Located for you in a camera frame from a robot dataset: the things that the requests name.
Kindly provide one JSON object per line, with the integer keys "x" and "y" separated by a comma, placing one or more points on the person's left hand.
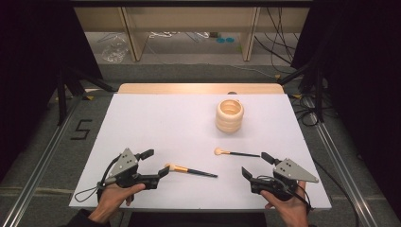
{"x": 115, "y": 197}

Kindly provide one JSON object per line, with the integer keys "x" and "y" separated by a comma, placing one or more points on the clear plastic bag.
{"x": 115, "y": 50}

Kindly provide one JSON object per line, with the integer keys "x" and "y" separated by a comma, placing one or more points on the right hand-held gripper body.
{"x": 291, "y": 171}

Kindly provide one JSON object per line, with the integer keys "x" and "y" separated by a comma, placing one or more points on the wooden shelf unit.
{"x": 134, "y": 41}

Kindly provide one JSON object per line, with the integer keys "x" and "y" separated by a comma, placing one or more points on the white table sheet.
{"x": 173, "y": 126}

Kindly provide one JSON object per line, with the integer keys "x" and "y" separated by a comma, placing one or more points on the black curtain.
{"x": 31, "y": 63}
{"x": 362, "y": 78}

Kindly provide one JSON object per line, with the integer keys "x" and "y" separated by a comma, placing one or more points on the person's right hand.
{"x": 293, "y": 213}

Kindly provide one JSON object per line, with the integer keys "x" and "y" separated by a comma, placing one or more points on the ribbed wooden brush holder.
{"x": 229, "y": 121}

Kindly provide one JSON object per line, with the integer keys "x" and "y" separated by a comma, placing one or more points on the large makeup brush gold ferrule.
{"x": 189, "y": 170}

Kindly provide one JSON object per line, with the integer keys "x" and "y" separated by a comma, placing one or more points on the blue disc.
{"x": 230, "y": 40}
{"x": 221, "y": 40}

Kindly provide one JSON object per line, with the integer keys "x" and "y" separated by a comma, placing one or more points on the dark round table grommet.
{"x": 232, "y": 93}

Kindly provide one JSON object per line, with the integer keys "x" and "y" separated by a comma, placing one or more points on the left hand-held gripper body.
{"x": 126, "y": 164}

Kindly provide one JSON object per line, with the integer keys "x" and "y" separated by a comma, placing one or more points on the black metal stand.
{"x": 319, "y": 94}
{"x": 62, "y": 97}

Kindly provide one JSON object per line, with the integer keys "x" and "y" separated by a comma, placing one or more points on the aluminium rail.
{"x": 41, "y": 173}
{"x": 340, "y": 170}

